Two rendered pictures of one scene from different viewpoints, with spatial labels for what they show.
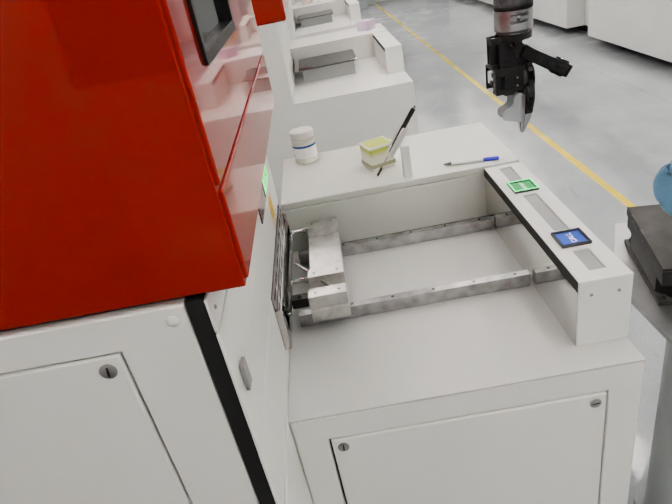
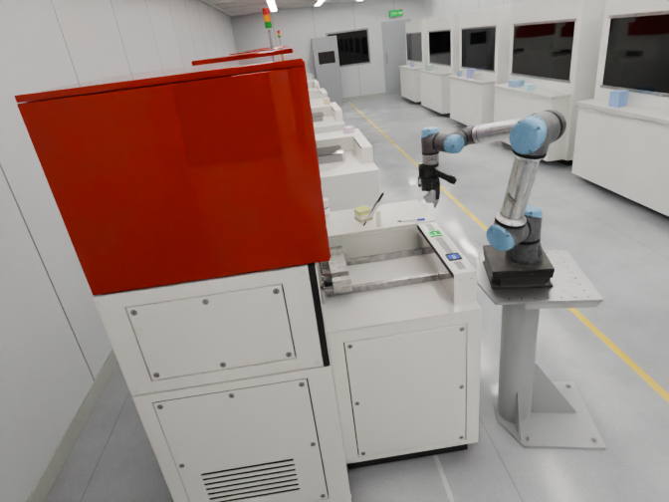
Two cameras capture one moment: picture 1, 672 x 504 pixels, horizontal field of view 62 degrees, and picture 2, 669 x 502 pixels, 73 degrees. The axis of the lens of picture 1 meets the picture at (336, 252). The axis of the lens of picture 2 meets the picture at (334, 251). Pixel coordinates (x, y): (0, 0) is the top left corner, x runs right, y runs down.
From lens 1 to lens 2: 0.84 m
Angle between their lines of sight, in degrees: 6
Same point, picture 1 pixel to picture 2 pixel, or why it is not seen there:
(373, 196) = (361, 235)
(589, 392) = (459, 324)
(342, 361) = (348, 310)
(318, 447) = (338, 346)
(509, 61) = (428, 175)
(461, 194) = (405, 236)
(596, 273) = (461, 271)
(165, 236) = (306, 241)
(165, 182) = (310, 223)
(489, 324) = (416, 296)
